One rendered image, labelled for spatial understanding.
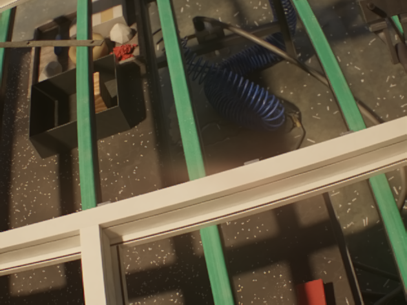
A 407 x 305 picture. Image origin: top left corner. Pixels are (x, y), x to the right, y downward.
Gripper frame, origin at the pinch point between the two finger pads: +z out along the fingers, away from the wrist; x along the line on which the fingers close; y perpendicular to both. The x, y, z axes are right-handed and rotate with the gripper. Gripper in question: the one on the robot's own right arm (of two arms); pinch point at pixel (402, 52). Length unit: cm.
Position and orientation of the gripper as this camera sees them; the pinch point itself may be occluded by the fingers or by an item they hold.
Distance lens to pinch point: 144.3
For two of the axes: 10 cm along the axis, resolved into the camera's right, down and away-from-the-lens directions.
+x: 9.5, -3.0, -1.3
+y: -0.6, 2.1, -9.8
